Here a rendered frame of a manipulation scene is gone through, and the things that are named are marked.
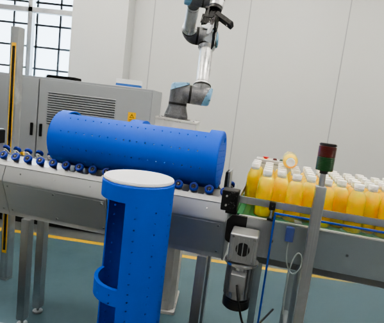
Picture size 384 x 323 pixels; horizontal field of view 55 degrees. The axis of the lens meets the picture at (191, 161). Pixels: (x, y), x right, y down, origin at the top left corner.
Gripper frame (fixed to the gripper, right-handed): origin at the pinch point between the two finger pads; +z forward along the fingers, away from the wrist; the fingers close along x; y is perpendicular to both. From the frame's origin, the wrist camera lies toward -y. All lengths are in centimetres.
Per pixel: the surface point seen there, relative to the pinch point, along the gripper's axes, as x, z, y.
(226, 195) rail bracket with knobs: 15, 77, -28
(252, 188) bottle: -7, 69, -37
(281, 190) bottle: 8, 69, -50
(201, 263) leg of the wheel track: -12, 109, -20
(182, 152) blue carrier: 10, 62, -3
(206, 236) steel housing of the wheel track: -6, 96, -21
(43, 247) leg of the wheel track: -32, 126, 75
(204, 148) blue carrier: 10, 58, -13
